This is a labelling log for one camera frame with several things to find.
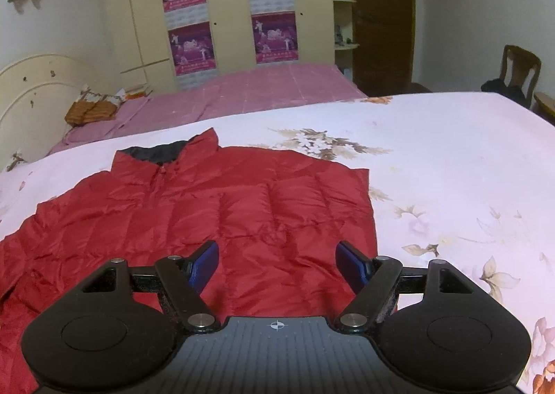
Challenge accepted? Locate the brown wooden door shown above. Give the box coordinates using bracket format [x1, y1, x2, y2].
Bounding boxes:
[349, 0, 418, 97]

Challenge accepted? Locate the light wooden table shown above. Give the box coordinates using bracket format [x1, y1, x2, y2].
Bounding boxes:
[532, 92, 555, 123]

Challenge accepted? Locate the red puffer jacket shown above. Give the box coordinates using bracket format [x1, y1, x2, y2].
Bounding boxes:
[0, 127, 378, 394]

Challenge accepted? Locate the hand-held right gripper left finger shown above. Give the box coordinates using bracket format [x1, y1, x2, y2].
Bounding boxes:
[80, 240, 223, 334]

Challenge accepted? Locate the pink checked bed sheet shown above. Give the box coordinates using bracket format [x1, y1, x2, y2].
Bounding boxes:
[45, 62, 369, 156]

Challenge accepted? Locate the floral white bed sheet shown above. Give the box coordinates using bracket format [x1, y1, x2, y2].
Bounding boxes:
[0, 93, 555, 394]

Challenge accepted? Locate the orange and white packet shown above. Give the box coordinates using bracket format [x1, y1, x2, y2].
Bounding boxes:
[123, 84, 154, 101]

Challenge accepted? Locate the cream wardrobe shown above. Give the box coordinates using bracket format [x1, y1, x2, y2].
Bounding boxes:
[97, 0, 338, 93]

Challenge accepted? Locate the dark cloth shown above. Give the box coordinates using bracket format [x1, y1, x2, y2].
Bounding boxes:
[480, 78, 527, 106]

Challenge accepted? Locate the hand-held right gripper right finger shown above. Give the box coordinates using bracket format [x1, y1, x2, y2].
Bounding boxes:
[333, 240, 475, 335]

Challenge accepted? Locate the cream corner shelf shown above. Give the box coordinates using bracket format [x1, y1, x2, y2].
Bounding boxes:
[327, 0, 360, 87]

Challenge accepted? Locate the wooden chair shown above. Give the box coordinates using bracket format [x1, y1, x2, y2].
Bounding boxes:
[498, 44, 543, 109]

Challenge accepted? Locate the cream bed headboard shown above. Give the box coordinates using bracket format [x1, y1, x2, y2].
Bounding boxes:
[0, 53, 123, 171]

